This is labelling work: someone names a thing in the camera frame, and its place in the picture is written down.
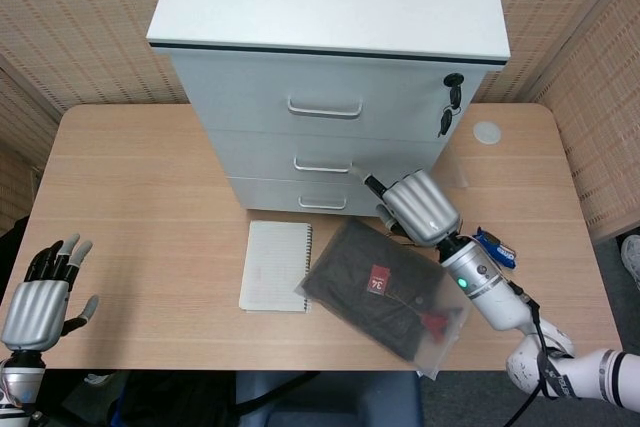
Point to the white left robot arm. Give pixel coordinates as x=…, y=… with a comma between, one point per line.
x=17, y=387

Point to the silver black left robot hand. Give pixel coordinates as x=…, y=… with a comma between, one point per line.
x=35, y=312

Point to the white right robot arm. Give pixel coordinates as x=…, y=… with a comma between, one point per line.
x=495, y=297

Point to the white round desk cap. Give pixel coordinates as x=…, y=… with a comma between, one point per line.
x=487, y=132

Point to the bagged dark garment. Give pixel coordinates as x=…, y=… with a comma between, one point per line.
x=360, y=277

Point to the white spiral notebook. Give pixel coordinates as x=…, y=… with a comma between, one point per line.
x=272, y=267

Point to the white shoe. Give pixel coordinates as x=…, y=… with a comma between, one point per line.
x=99, y=378
x=632, y=259

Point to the white middle-sized drawer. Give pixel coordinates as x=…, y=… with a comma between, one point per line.
x=250, y=157

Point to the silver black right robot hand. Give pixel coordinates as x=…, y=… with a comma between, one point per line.
x=420, y=207

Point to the woven beige screen panel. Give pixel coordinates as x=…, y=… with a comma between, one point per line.
x=575, y=22
x=75, y=22

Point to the white lowest cabinet drawer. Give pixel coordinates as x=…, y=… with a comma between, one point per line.
x=270, y=194

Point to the blue chair seat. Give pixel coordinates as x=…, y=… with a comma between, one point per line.
x=330, y=402

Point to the white three-drawer cabinet body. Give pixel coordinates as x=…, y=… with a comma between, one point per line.
x=325, y=2

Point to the white drawer with lock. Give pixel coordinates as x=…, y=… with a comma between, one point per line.
x=240, y=92

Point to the black keys in lock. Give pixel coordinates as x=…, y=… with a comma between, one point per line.
x=454, y=94

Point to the blue snack packet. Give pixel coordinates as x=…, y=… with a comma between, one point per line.
x=497, y=249

